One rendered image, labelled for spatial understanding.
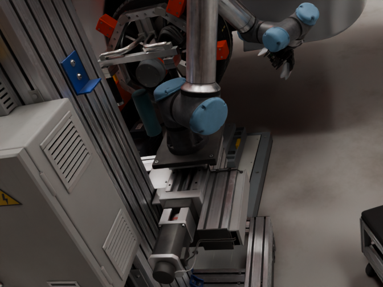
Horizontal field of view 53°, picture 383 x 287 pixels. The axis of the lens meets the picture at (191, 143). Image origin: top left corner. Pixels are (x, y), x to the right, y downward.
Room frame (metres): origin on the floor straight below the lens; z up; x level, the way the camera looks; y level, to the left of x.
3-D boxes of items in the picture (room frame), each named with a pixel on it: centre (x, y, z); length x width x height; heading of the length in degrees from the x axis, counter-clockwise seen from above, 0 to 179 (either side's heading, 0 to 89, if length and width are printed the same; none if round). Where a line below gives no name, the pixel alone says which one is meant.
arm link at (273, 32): (1.19, -0.38, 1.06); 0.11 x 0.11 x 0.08; 26
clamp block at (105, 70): (1.82, 0.26, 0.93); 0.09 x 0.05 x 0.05; 153
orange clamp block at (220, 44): (1.78, -0.27, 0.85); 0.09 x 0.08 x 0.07; 63
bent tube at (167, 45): (1.77, -0.02, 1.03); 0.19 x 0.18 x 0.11; 153
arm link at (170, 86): (1.12, 0.00, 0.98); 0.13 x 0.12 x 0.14; 26
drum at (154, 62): (1.86, 0.05, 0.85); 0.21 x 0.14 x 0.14; 153
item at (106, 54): (1.86, 0.16, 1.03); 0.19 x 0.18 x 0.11; 153
